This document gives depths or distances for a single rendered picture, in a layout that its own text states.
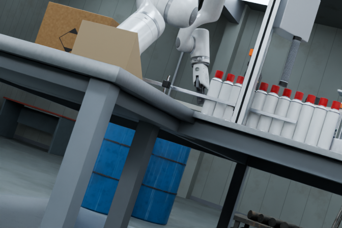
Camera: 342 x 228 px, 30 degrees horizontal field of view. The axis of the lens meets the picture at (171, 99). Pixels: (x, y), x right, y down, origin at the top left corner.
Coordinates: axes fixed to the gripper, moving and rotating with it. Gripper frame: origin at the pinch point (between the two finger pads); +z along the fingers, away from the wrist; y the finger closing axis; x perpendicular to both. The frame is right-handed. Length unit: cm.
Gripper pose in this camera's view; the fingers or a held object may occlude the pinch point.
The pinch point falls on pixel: (200, 99)
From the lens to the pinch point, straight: 279.7
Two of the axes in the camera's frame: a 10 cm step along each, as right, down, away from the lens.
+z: 0.1, 9.8, -2.1
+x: -9.4, 0.8, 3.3
